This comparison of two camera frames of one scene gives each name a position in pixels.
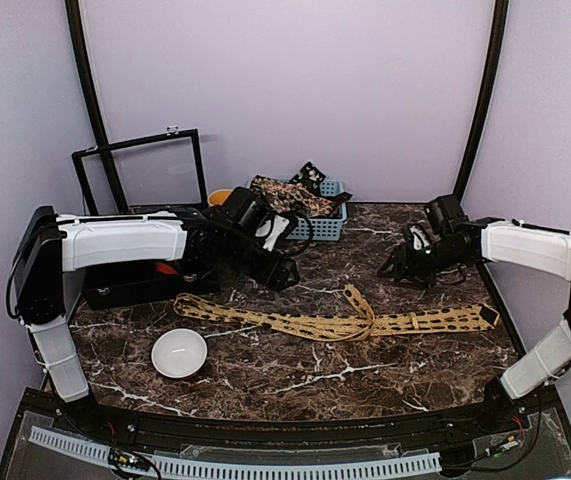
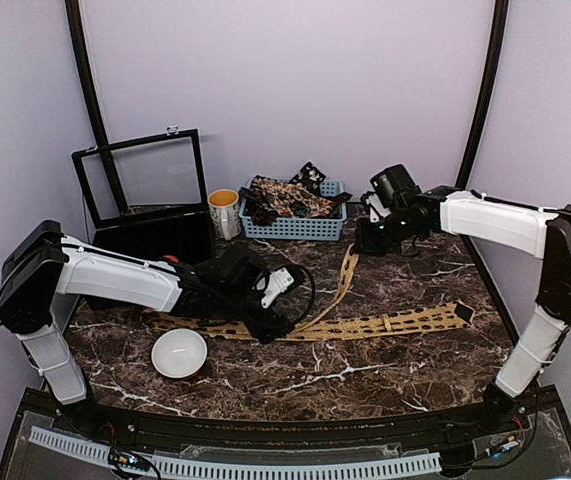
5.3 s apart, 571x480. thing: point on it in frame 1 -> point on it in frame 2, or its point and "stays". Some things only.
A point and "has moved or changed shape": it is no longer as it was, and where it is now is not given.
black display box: (164, 171) stays
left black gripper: (277, 282) -> (271, 324)
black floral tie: (310, 177) stays
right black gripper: (402, 254) -> (364, 244)
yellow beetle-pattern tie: (355, 322) has moved or changed shape
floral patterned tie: (285, 196) stays
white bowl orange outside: (179, 353) stays
